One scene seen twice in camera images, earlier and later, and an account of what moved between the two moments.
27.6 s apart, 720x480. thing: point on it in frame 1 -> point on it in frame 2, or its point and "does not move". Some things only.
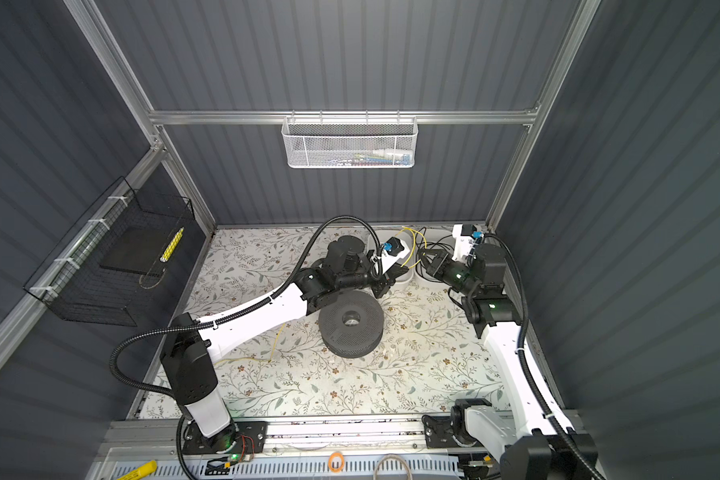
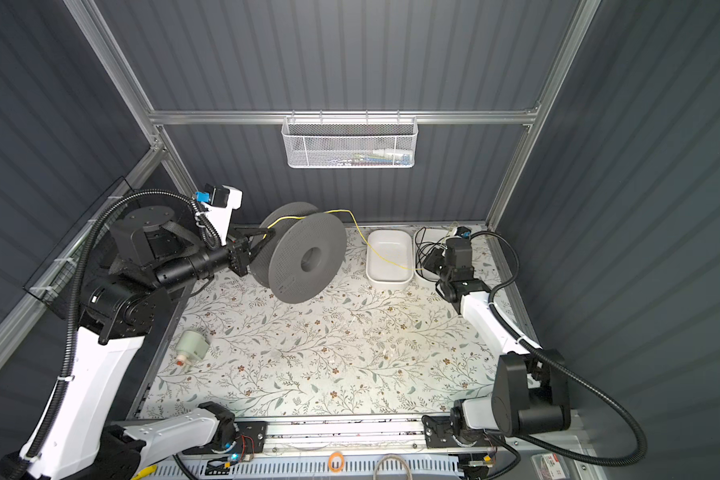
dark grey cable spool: x=352 y=325 -> x=304 y=256
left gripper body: x=363 y=275 -> x=203 y=261
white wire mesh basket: x=349 y=142 does not move
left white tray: x=376 y=239 does not move
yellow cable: x=416 y=236 -> x=361 y=232
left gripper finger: x=388 y=279 -> x=267 y=234
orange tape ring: x=330 y=462 does not move
